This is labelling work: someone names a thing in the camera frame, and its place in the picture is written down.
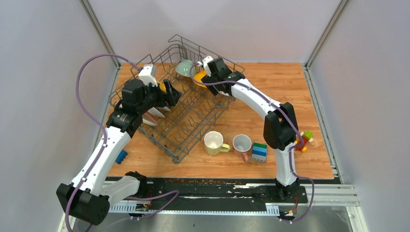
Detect yellow bowl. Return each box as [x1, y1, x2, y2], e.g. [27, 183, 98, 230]
[193, 71, 207, 88]

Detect teal and yellow bowls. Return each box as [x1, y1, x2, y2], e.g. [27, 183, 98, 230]
[175, 59, 197, 77]

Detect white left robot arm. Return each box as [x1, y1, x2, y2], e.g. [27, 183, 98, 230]
[56, 79, 182, 226]

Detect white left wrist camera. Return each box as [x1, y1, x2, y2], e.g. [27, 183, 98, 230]
[138, 64, 158, 86]

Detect green blue grey block stack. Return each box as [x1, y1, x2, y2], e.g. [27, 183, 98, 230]
[251, 143, 267, 163]

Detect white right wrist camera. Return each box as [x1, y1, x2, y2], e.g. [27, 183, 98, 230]
[196, 56, 214, 76]

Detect red and teal floral plate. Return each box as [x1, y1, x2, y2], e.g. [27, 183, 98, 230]
[148, 107, 165, 117]

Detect yellow red blue toy block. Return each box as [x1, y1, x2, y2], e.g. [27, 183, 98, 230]
[115, 150, 128, 164]

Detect pink mug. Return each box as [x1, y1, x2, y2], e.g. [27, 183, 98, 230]
[233, 134, 252, 163]

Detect small red yellow green toy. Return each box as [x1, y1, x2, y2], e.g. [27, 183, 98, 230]
[295, 130, 314, 152]

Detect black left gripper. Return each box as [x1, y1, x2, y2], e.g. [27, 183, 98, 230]
[137, 79, 182, 115]

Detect yellow polka dot plate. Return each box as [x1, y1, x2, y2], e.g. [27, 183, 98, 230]
[158, 83, 166, 93]

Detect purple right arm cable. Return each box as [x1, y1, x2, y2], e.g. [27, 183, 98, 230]
[189, 65, 315, 224]

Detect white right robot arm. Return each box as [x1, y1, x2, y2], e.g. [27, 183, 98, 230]
[197, 56, 299, 202]

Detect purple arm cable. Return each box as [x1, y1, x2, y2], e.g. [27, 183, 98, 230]
[64, 54, 180, 232]
[189, 65, 315, 224]

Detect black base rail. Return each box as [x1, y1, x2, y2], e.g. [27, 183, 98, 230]
[69, 175, 359, 221]

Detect cream and pink plate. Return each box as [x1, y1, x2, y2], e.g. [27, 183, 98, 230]
[142, 113, 158, 126]

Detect yellow mug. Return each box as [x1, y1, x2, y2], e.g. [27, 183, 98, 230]
[204, 131, 231, 156]

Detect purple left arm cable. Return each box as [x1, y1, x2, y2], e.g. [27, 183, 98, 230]
[64, 54, 180, 232]

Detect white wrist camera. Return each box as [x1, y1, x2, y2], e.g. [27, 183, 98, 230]
[138, 64, 158, 86]
[196, 56, 214, 76]

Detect grey wire dish rack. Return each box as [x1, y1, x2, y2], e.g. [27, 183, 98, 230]
[109, 34, 246, 164]

